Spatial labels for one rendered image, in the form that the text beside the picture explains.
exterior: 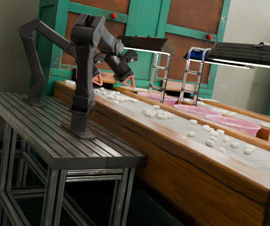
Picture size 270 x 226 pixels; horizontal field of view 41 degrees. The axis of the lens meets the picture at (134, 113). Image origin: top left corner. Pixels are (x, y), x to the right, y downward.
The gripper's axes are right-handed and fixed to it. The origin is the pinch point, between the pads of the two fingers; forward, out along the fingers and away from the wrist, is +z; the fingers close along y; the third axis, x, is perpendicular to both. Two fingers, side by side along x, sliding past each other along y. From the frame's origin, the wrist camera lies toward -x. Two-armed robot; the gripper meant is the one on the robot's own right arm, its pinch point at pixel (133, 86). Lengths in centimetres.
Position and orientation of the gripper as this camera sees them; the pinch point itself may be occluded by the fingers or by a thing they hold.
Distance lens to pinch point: 170.3
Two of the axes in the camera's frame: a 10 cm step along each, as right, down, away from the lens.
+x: -6.9, 7.0, -1.8
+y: -4.6, -2.2, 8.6
